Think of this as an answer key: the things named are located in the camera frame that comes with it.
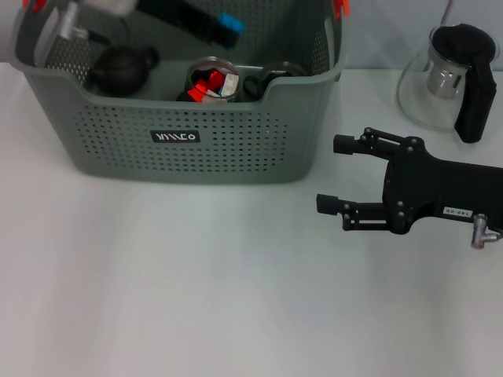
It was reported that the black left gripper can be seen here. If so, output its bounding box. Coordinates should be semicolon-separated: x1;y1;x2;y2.
135;0;243;50

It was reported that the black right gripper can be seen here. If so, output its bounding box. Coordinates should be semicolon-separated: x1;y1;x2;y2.
315;126;503;236

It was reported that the blue square brick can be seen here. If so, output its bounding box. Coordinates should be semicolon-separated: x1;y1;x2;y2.
218;12;247;35

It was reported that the dark red curved brick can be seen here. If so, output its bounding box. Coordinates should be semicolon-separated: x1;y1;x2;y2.
207;68;225;90

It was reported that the white translucent brick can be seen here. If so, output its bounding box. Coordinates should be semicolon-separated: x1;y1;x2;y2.
219;74;240;98

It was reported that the large red slope brick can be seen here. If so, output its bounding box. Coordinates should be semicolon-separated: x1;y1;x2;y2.
187;78;211;103

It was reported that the grey perforated storage bin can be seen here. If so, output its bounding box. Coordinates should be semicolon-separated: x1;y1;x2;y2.
11;0;353;185

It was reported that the black clay teapot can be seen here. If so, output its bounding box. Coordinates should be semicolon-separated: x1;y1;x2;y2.
86;45;161;97

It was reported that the right gripper cable connector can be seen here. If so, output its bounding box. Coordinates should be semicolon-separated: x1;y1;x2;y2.
471;214;503;248

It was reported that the glass pitcher black handle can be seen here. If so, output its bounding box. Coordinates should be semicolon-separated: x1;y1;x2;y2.
396;23;502;145

